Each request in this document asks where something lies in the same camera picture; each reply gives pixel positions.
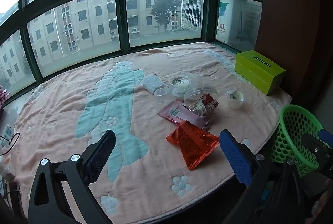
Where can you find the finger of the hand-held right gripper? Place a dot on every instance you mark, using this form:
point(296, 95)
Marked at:
point(316, 148)
point(326, 136)

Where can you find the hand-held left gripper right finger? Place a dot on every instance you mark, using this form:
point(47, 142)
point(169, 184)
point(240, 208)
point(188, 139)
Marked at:
point(235, 159)

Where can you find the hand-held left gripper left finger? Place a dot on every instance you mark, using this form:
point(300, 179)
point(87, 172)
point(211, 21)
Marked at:
point(100, 156)

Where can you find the green perforated plastic basket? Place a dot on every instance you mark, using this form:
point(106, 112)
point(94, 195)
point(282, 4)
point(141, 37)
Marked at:
point(288, 135)

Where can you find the orange snack packet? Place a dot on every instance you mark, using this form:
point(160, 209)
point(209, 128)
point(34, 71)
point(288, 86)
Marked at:
point(192, 143)

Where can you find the small clear cup white lid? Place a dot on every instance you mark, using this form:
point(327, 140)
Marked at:
point(235, 97)

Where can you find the red white wrapper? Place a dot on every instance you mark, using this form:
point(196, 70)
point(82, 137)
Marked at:
point(206, 104)

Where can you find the pink foil wrapper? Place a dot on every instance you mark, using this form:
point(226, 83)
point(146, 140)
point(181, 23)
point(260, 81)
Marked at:
point(177, 112)

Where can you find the clear cup with red wrapper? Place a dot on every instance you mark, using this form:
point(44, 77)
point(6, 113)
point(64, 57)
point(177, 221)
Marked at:
point(193, 92)

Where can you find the small clear plastic cup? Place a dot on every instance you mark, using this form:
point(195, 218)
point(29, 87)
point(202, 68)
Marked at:
point(161, 93)

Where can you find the white textured pack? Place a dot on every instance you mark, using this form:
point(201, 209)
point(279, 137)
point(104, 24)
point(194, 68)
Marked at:
point(152, 83)

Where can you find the clear plastic round container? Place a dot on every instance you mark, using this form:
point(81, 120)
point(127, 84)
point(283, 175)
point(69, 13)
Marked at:
point(179, 83)

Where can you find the pink printed blanket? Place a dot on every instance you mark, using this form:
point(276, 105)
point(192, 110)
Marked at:
point(52, 140)

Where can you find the green cardboard box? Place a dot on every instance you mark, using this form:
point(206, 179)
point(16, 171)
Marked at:
point(260, 70)

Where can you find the white power strip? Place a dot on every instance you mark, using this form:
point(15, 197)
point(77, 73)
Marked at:
point(7, 132)

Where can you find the pink striped object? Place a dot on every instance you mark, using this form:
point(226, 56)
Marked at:
point(3, 95)

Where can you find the brown wooden cabinet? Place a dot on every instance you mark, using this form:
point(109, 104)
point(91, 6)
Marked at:
point(291, 18)

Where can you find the beige apartment building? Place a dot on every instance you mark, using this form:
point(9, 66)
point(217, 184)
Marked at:
point(78, 23)

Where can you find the white carton blue print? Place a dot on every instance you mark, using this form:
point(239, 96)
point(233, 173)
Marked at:
point(229, 18)

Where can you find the white louvered panel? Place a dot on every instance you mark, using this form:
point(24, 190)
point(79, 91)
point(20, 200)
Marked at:
point(192, 10)

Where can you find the green tree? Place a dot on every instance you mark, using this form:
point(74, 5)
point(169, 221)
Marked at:
point(162, 6)

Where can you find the green window frame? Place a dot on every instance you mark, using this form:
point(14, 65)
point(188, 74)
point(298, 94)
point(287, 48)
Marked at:
point(122, 18)

